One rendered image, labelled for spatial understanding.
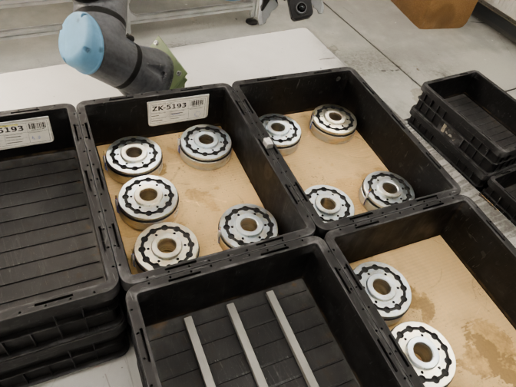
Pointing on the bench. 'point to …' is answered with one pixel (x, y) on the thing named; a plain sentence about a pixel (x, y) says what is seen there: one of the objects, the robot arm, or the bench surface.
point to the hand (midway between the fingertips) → (291, 21)
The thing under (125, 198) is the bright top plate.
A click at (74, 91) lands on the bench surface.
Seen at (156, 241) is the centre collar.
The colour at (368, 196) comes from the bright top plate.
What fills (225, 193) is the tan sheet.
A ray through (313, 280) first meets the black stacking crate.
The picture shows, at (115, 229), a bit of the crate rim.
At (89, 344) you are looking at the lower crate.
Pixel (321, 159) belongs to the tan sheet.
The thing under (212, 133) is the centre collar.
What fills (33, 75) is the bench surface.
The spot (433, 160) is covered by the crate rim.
